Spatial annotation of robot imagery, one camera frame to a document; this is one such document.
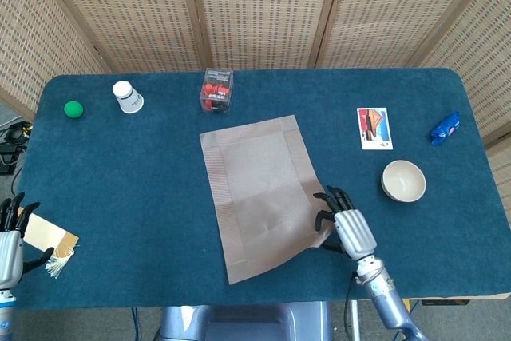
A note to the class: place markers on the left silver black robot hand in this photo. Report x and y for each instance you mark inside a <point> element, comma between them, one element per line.
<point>10,253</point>

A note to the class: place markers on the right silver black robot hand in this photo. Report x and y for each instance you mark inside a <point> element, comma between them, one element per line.
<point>355,233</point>

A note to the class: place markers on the cream ceramic bowl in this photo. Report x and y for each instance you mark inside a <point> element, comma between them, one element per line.
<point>403,181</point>

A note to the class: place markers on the beige woven placemat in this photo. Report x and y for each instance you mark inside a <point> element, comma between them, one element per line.
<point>259,197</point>

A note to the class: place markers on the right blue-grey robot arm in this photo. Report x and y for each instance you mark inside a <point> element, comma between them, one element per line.
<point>385,301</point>

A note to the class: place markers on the brown white bookmark with tassel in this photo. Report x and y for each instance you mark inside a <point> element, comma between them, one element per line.
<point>48,235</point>

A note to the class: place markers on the white table leg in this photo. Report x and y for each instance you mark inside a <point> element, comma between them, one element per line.
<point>355,321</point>

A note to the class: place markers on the photo card with white border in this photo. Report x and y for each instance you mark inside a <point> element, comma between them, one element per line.
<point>374,127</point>

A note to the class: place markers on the blue felt table cover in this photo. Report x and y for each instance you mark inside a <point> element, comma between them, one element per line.
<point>120,177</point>

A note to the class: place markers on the blue snack packet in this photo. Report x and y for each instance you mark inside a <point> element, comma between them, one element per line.
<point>445,128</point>

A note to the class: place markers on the blue-grey robot torso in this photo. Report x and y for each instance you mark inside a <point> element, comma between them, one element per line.
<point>247,323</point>

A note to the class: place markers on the green ball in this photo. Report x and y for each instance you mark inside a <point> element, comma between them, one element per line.
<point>74,109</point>

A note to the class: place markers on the white paper cup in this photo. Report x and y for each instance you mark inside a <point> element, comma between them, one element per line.
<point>128,99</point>

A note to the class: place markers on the clear box with red pieces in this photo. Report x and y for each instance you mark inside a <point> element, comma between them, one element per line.
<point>215,93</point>

